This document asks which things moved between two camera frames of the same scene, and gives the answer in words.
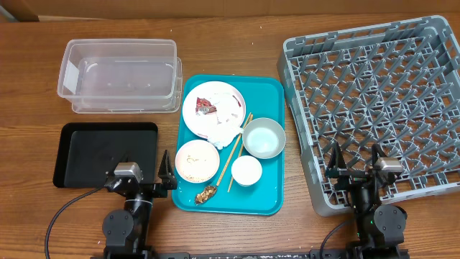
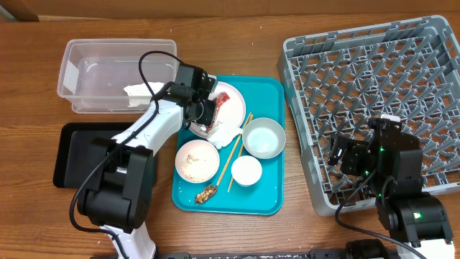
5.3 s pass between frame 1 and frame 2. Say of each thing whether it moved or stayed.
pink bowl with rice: stayed
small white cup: stayed
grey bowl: stayed
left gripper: moved
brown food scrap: stayed
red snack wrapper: moved
